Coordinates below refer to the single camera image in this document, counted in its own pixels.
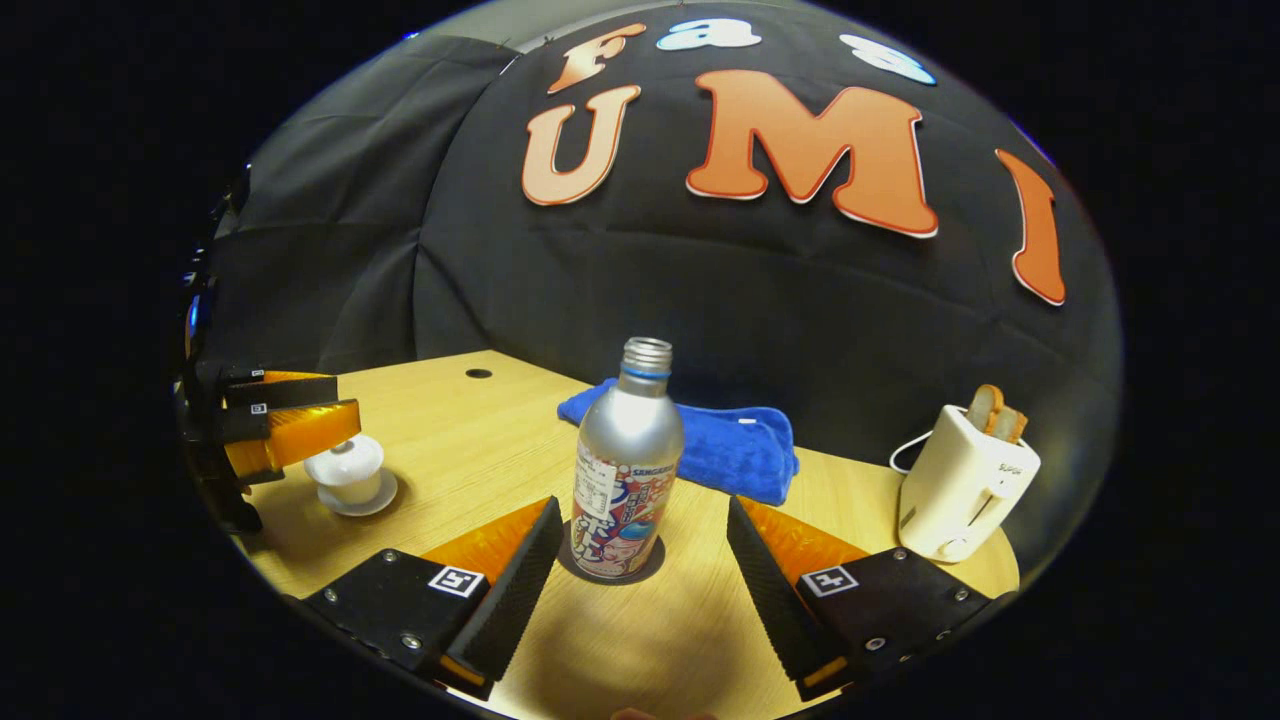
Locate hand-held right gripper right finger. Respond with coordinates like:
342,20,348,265
726,493,1016,703

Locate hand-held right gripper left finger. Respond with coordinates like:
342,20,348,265
300,495,566,701

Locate white teacup lid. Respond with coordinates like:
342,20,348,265
304,434,386,483

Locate dark round coaster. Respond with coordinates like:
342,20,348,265
557,520,667,587

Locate silver water bottle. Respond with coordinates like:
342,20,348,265
570,337,687,581

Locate white saucer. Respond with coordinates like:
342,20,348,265
317,470,399,518

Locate dark grey side cloth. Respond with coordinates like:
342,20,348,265
205,35,521,376

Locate blue towel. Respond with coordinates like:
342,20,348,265
557,378,801,507

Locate white toaster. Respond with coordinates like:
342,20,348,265
897,404,1042,564

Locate toast slices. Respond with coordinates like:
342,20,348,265
966,384,1029,445

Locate white toaster cable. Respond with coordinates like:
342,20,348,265
889,430,941,474

